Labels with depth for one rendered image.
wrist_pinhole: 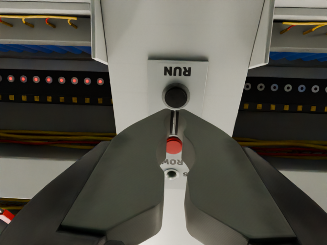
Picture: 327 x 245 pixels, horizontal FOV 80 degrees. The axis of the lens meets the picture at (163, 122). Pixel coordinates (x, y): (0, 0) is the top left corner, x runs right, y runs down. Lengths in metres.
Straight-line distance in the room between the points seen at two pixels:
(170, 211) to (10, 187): 0.17
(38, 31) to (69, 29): 0.03
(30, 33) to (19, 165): 0.13
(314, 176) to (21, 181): 0.30
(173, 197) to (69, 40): 0.18
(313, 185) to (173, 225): 0.15
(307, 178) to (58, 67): 0.35
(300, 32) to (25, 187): 0.31
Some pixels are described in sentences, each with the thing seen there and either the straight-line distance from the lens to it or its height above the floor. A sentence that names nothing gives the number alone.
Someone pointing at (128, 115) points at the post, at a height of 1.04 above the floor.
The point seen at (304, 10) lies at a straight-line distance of 0.20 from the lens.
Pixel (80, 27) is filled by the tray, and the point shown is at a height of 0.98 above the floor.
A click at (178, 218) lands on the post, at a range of 0.24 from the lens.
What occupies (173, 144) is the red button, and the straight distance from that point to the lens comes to 0.16.
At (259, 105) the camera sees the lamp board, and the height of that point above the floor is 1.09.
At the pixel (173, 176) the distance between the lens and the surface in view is 0.18.
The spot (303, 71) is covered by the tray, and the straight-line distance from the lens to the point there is 0.37.
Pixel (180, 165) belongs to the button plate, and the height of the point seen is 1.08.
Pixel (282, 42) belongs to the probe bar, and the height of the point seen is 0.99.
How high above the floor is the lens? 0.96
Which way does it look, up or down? 31 degrees up
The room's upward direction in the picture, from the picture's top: 179 degrees counter-clockwise
